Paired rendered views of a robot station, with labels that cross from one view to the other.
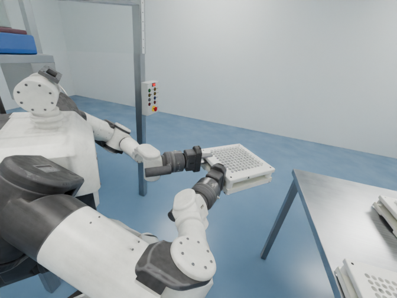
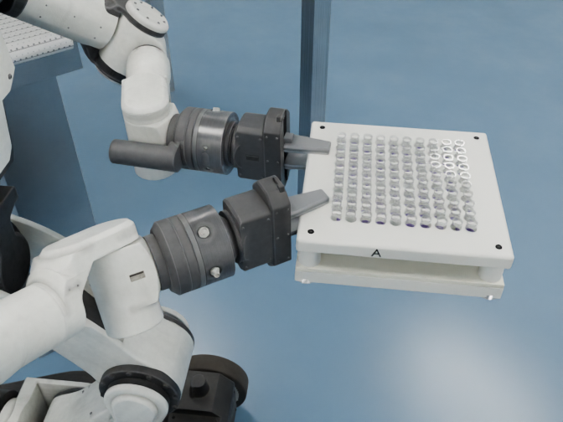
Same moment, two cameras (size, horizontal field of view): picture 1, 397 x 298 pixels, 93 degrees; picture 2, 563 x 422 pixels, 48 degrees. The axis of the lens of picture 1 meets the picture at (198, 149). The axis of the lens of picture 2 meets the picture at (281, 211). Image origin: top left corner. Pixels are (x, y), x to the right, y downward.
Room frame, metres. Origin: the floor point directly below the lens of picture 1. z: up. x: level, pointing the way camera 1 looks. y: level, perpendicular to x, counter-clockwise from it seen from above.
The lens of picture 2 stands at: (0.15, -0.43, 1.53)
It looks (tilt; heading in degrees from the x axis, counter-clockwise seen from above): 42 degrees down; 38
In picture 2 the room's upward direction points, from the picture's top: straight up
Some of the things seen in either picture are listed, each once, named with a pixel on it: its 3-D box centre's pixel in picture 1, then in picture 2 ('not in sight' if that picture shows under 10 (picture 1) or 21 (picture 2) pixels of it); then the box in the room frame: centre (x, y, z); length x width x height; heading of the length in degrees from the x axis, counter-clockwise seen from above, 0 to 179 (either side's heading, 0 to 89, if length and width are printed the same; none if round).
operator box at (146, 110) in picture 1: (150, 97); not in sight; (1.56, 0.45, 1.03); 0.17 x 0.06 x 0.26; 163
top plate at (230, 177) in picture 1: (235, 160); (400, 186); (0.73, -0.17, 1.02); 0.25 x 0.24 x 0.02; 32
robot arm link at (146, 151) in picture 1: (146, 158); (148, 112); (0.64, 0.20, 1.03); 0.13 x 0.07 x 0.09; 48
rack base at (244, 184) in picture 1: (233, 169); (395, 214); (0.73, -0.17, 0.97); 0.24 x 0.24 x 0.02; 32
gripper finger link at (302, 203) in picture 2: not in sight; (303, 200); (0.61, -0.10, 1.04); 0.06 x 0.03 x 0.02; 154
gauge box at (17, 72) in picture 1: (32, 81); not in sight; (0.92, 0.85, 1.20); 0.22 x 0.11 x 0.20; 73
